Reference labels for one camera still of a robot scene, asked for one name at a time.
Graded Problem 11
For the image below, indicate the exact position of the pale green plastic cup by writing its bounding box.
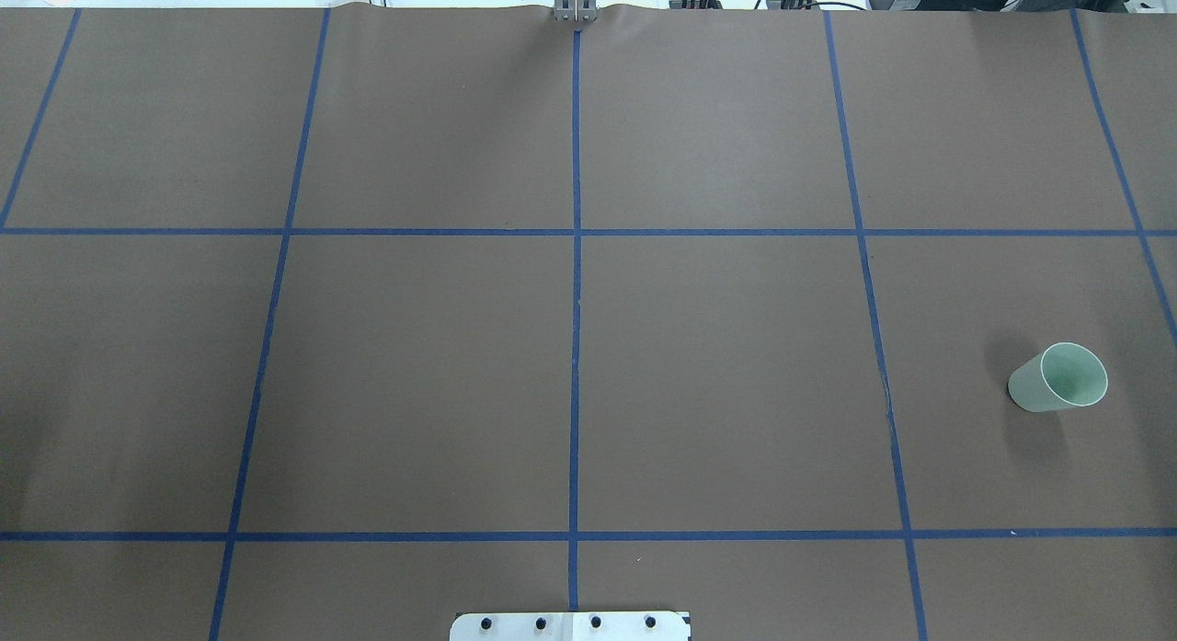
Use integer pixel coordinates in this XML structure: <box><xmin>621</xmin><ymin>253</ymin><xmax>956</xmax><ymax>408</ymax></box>
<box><xmin>1006</xmin><ymin>342</ymin><xmax>1109</xmax><ymax>412</ymax></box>

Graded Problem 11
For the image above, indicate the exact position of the aluminium frame post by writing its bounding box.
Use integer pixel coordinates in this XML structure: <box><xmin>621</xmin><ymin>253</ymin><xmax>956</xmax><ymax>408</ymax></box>
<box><xmin>554</xmin><ymin>0</ymin><xmax>600</xmax><ymax>24</ymax></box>

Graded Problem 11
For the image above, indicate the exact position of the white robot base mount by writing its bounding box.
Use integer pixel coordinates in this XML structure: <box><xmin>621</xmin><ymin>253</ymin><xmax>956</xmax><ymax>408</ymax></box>
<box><xmin>448</xmin><ymin>610</ymin><xmax>692</xmax><ymax>640</ymax></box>

